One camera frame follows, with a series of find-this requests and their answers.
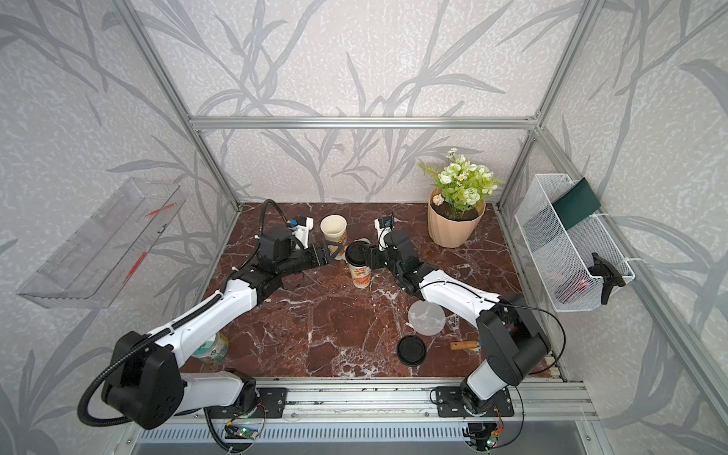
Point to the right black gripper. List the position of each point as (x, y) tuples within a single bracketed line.
[(373, 257)]

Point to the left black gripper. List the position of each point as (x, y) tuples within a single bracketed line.
[(325, 259)]

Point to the black cup lid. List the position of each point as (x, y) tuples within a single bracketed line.
[(411, 351), (354, 253)]

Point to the printed paper cup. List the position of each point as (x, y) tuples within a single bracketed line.
[(361, 275), (334, 228)]

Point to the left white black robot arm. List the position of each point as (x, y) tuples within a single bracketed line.
[(143, 382)]

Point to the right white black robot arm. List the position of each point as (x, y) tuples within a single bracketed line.
[(512, 340)]

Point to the near round leak-proof paper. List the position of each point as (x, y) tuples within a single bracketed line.
[(426, 318)]

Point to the pink ribbed flower pot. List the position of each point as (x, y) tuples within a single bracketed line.
[(449, 233)]

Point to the green white artificial flowers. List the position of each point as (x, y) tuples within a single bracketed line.
[(462, 186)]

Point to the dark green card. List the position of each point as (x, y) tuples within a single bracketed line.
[(578, 204)]

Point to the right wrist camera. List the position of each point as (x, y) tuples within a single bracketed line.
[(383, 225)]

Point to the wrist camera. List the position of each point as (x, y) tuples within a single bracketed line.
[(383, 225), (301, 226)]

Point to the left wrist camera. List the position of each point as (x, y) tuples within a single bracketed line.
[(301, 226)]

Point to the wooden handled blue tool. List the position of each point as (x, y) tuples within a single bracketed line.
[(464, 345)]

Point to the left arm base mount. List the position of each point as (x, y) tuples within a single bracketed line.
[(270, 403)]

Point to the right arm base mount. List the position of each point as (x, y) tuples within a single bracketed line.
[(451, 403)]

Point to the white wire mesh basket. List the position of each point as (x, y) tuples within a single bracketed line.
[(562, 257)]

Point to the clear acrylic wall shelf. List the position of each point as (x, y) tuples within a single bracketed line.
[(90, 269)]

